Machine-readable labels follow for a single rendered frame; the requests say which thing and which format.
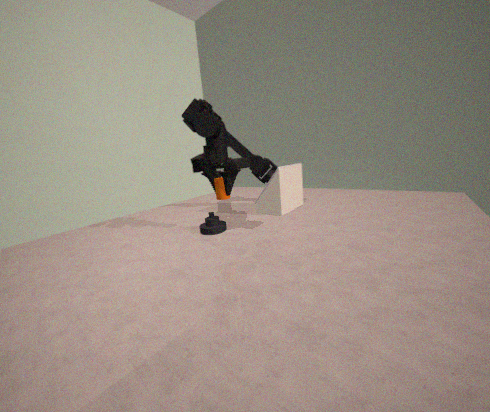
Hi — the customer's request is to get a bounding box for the orange cylinder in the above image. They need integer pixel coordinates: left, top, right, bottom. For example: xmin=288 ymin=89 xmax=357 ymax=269
xmin=214 ymin=177 xmax=230 ymax=200

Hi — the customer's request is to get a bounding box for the dark grey round pedestal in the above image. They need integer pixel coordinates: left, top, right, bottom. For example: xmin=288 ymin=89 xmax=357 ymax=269
xmin=199 ymin=212 xmax=227 ymax=235

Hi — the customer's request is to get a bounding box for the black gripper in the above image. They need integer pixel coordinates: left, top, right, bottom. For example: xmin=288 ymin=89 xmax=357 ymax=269
xmin=193 ymin=139 xmax=250 ymax=196

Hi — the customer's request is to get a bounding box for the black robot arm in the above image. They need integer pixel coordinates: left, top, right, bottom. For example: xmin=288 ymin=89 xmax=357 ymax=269
xmin=182 ymin=99 xmax=278 ymax=183

